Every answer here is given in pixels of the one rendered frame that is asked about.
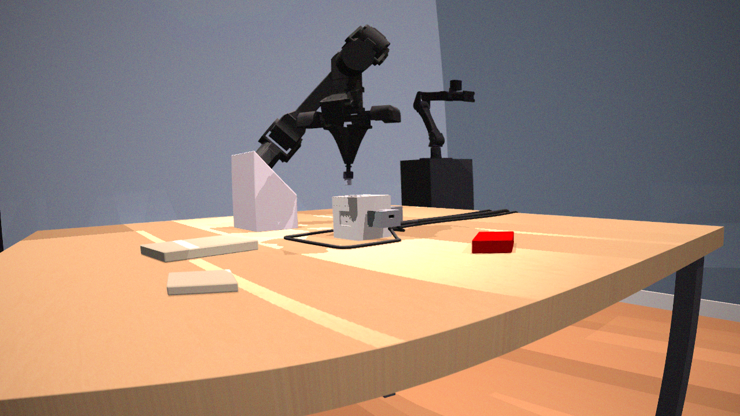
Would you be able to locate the red rectangular block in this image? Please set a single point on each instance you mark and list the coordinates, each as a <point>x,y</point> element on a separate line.
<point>493,242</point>

